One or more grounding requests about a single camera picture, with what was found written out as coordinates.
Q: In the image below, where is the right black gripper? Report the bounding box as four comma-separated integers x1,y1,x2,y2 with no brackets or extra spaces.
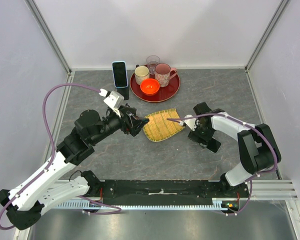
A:
187,119,215,148

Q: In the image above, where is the orange bowl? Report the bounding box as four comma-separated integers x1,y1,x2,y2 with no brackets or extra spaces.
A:
140,78,161,96

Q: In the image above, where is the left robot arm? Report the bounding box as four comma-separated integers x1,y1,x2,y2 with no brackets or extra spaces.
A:
0,105,150,230

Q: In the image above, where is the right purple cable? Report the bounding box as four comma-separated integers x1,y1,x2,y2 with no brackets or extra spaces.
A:
166,112,277,216

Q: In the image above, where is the woven bamboo tray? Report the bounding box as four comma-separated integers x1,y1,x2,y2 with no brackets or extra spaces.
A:
143,108,185,142

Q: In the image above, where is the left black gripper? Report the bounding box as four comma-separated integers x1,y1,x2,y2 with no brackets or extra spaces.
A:
90,104,150,145

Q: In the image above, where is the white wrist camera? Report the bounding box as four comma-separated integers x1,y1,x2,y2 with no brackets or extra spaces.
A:
178,114,197,131
99,88,124,118

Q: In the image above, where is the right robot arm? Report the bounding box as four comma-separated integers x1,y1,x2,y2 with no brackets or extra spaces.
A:
181,102,282,197

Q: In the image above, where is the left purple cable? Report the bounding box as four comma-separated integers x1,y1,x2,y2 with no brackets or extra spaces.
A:
0,83,122,230

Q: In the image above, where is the left aluminium frame post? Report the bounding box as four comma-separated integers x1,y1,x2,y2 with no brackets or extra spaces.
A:
25,0,72,75

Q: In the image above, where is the black folding phone stand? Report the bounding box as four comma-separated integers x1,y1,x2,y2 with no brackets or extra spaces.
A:
116,87,130,101

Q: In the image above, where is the right aluminium frame post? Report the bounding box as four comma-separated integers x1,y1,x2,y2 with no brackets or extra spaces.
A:
244,0,290,73

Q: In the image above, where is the red round tray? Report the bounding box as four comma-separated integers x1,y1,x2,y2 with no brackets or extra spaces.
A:
130,73,181,103

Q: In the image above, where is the black smartphone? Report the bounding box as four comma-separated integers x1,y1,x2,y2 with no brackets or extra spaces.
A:
206,138,221,153

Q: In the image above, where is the aluminium frame post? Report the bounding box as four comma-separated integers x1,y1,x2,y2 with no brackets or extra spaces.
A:
244,0,290,73
25,0,72,75

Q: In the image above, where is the clear glass tumbler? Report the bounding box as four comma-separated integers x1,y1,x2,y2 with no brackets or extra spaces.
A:
146,55,160,75

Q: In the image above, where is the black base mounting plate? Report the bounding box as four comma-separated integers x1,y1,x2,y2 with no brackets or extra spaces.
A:
94,179,249,200

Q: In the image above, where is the slotted cable duct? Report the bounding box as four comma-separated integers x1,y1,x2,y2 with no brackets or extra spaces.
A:
53,198,239,212

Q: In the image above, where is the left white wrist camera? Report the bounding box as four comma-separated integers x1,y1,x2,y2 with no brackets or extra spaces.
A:
99,88,124,118

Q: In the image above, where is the blue-cased smartphone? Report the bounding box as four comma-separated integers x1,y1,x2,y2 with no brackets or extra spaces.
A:
112,61,128,88

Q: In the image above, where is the pink patterned mug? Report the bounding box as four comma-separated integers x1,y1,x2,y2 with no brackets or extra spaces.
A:
154,63,178,88

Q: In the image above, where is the cream mug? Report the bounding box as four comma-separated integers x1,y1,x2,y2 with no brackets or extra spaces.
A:
134,65,150,85

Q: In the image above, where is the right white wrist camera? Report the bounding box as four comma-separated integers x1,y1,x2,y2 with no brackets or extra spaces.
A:
178,114,197,131

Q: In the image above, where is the purple cable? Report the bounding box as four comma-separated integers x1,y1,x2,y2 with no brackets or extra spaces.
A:
0,83,122,230
166,112,277,216

